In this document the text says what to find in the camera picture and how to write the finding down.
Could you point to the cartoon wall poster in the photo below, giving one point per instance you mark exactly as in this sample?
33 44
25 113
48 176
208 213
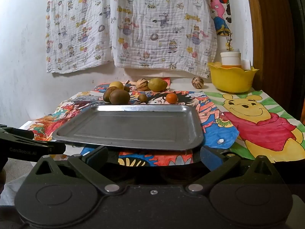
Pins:
219 16

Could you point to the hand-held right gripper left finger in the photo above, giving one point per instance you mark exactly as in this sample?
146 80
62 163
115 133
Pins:
96 156

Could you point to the small orange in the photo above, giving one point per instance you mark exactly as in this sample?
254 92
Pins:
171 97

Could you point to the white card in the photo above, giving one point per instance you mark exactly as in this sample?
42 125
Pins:
246 64

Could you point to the flowering twig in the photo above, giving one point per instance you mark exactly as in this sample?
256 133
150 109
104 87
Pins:
230 43

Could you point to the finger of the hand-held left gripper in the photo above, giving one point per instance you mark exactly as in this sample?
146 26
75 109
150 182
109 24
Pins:
52 148
16 132

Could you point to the white jar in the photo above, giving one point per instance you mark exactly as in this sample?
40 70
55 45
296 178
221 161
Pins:
230 57

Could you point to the red dragon drawing sheet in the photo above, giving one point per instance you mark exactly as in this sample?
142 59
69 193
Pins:
47 126

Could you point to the yellow lemon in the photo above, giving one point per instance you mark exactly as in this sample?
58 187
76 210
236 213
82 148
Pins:
116 84

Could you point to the brown kiwi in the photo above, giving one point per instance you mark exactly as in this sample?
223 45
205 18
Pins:
119 97
106 96

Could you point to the metal tray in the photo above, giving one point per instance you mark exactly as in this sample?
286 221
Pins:
133 126

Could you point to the yellow bear drawing sheet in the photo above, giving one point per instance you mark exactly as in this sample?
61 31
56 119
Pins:
257 126

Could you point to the yellow-green pear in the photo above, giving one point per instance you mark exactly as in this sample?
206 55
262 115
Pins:
157 84

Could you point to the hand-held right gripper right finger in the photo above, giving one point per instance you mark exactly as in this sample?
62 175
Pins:
209 156

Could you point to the yellow plastic bowl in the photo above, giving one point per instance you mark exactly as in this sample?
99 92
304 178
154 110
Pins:
232 81

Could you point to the striped pepino melon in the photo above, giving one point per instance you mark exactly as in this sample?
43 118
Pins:
197 83
142 84

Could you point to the white printed muslin cloth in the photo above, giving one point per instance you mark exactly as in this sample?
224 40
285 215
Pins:
78 28
162 28

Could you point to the brown wooden panel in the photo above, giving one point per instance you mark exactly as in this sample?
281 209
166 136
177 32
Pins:
269 28

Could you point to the grey cloth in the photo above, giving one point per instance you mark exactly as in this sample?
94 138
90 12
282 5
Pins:
14 183

